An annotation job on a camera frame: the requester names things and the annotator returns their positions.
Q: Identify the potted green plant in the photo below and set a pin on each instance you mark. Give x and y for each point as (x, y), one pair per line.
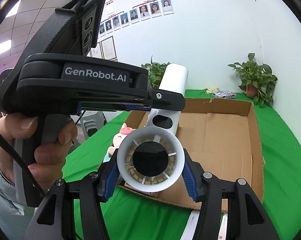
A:
(155, 72)
(257, 80)

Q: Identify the left potted green plant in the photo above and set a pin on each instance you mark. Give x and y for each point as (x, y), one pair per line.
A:
(155, 72)

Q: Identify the small colourful box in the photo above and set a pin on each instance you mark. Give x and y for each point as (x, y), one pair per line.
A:
(224, 94)

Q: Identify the white flat rectangular device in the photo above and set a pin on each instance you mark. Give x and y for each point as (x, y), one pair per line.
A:
(190, 227)

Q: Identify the right potted green plant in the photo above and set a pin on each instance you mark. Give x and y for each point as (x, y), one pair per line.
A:
(257, 80)

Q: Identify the portrait photos on wall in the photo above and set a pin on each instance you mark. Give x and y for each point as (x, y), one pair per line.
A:
(143, 12)

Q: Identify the framed certificates on wall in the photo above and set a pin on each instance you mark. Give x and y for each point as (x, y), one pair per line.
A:
(105, 49)

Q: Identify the large open cardboard box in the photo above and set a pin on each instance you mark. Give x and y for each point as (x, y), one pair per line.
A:
(220, 134)

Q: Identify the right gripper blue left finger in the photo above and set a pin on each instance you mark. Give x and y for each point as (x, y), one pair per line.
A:
(54, 218)

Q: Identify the white handheld fan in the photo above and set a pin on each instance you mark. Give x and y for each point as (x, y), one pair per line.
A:
(151, 158)

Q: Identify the green white medicine box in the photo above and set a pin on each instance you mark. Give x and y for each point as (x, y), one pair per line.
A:
(223, 227)

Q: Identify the pink pig plush toy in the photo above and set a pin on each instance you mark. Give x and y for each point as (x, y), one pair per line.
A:
(117, 140)

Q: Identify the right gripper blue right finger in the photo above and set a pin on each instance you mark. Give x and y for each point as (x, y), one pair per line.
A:
(247, 218)

